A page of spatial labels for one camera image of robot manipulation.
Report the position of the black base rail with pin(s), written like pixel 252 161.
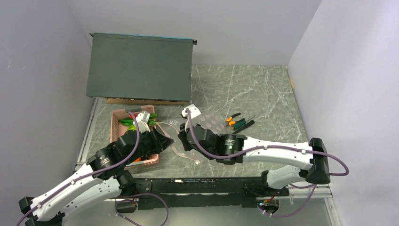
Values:
pixel 201 192

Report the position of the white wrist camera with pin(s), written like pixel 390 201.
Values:
pixel 190 112
pixel 141 123

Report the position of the black hammer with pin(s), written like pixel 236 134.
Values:
pixel 245 126

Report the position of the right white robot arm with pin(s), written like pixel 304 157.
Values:
pixel 301 162

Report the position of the long green pepper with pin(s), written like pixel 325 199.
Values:
pixel 151 118
pixel 129 123

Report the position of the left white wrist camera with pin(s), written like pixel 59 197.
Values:
pixel 141 123

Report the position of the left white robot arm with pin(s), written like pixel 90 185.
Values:
pixel 102 177

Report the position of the clear zip top bag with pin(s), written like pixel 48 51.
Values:
pixel 171 128

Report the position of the green apple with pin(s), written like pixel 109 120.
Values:
pixel 131 127

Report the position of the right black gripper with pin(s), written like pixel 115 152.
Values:
pixel 182 135

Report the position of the dark grey server box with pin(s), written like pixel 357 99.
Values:
pixel 140 67

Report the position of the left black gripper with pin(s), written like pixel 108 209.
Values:
pixel 160 141

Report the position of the orange handled pliers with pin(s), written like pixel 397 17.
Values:
pixel 230 121

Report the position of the pink plastic basket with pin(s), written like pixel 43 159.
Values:
pixel 118 130

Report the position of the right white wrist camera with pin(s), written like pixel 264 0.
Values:
pixel 190 112

